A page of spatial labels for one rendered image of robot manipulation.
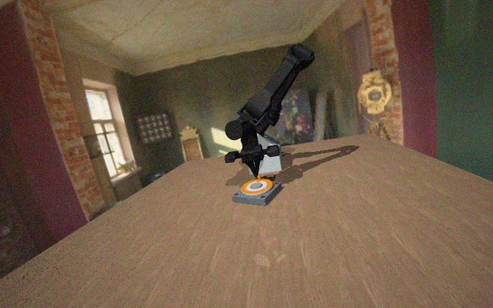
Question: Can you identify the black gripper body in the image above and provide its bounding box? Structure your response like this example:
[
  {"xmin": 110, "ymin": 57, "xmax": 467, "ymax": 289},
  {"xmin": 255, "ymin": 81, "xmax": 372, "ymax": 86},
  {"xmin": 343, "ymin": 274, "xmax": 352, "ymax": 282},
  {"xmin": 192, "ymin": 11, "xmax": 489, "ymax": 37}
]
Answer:
[{"xmin": 224, "ymin": 133, "xmax": 280, "ymax": 163}]

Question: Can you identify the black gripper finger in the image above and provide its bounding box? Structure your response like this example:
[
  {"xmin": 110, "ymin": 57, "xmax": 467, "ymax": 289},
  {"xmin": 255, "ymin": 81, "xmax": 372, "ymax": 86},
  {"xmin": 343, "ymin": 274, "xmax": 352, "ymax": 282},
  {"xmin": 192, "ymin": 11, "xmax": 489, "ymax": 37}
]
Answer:
[
  {"xmin": 254, "ymin": 156, "xmax": 264, "ymax": 177},
  {"xmin": 242, "ymin": 161, "xmax": 256, "ymax": 178}
]

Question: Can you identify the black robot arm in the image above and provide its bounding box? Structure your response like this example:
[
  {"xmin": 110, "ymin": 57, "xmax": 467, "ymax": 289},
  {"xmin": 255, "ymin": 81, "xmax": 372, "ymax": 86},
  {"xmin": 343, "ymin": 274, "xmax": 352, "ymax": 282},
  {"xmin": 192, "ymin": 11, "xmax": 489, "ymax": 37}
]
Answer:
[{"xmin": 225, "ymin": 43, "xmax": 315, "ymax": 162}]

